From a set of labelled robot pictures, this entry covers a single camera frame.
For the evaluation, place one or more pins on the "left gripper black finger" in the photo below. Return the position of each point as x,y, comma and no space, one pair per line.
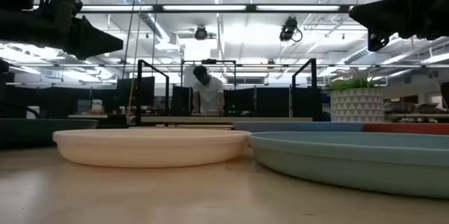
94,41

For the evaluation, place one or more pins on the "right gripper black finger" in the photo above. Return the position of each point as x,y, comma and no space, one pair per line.
386,17

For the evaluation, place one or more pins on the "dark teal plate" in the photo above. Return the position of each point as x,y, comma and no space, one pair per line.
42,131

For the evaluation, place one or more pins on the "orange plate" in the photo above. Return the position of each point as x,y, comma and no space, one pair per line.
407,128

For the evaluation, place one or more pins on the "cream plate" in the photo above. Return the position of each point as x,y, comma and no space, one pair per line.
151,148

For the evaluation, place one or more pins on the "grey plate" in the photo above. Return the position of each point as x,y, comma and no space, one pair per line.
350,164

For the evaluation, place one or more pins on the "black metal wooden shelf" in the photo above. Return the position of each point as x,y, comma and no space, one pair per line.
224,119

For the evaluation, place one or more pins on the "black computer monitor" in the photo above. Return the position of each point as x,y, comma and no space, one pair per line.
180,101
149,92

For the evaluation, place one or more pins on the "green succulent plant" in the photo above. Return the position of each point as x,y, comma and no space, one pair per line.
350,83

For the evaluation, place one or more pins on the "white triangle-patterned plant pot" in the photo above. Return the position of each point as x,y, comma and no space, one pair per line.
356,106

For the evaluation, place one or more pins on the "white round container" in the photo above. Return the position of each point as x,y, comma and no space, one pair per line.
187,76

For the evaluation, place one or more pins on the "round black ceiling device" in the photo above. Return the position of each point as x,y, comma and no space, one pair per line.
201,33

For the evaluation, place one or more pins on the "person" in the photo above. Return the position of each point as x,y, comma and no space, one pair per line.
209,94

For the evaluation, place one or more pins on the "overhead beam with light strips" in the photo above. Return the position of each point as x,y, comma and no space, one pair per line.
250,7

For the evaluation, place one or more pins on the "black overhead camera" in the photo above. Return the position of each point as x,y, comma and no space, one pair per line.
288,29

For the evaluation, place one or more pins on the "black background rig frame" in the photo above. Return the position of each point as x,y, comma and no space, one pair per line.
208,61

